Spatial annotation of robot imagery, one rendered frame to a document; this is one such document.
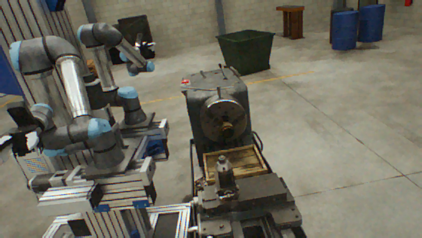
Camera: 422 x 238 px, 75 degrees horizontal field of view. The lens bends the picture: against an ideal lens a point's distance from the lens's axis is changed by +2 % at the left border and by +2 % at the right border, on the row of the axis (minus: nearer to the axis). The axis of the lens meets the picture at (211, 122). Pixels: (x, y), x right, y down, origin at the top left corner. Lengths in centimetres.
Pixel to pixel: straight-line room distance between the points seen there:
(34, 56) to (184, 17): 1042
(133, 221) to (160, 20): 1011
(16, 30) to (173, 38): 1023
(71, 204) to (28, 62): 67
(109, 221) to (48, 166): 52
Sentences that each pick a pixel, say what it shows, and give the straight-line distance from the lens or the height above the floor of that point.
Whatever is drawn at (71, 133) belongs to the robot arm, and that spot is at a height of 148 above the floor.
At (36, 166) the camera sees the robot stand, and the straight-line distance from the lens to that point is 185.
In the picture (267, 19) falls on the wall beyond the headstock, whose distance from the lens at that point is 1216.
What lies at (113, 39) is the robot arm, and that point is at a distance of 179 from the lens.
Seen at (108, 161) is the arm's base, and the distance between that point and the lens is 145.
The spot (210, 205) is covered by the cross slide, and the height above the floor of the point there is 96.
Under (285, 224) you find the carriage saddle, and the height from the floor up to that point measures 90.
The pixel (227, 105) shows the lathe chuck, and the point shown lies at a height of 119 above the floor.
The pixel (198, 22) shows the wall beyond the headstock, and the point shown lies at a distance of 1162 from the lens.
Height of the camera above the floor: 187
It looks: 25 degrees down
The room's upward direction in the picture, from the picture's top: 10 degrees counter-clockwise
